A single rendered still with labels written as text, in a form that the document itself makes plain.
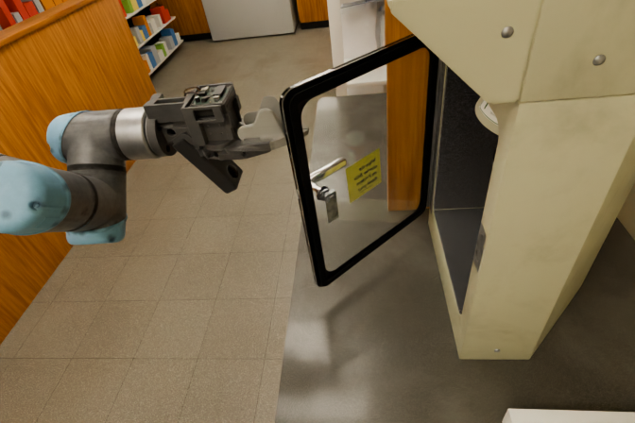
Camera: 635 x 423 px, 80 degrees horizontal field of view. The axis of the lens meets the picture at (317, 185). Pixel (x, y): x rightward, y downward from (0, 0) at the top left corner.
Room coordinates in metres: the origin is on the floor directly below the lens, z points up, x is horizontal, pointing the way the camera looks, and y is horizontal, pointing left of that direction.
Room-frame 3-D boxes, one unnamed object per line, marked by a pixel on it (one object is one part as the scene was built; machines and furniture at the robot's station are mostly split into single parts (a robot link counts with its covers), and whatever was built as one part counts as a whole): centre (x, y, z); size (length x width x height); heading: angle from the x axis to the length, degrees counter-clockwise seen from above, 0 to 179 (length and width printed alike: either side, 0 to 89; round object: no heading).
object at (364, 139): (0.52, -0.10, 1.19); 0.30 x 0.01 x 0.40; 123
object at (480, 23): (0.46, -0.16, 1.46); 0.32 x 0.11 x 0.10; 171
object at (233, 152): (0.46, 0.10, 1.31); 0.09 x 0.05 x 0.02; 81
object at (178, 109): (0.49, 0.15, 1.34); 0.12 x 0.08 x 0.09; 81
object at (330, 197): (0.45, -0.01, 1.18); 0.02 x 0.02 x 0.06; 33
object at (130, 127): (0.50, 0.23, 1.33); 0.08 x 0.05 x 0.08; 171
